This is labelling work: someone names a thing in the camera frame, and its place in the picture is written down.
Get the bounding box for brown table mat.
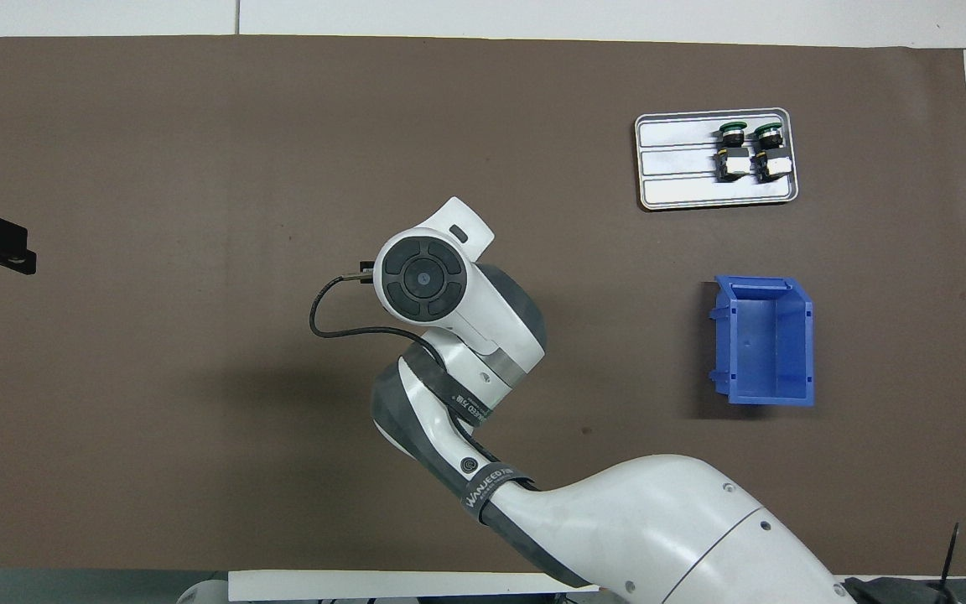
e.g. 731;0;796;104
0;34;966;578

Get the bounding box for grey metal tray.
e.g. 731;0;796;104
634;107;800;211

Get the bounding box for blue plastic storage bin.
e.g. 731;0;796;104
708;274;817;408

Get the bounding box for green push button switch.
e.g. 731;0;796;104
750;121;792;183
714;120;750;184

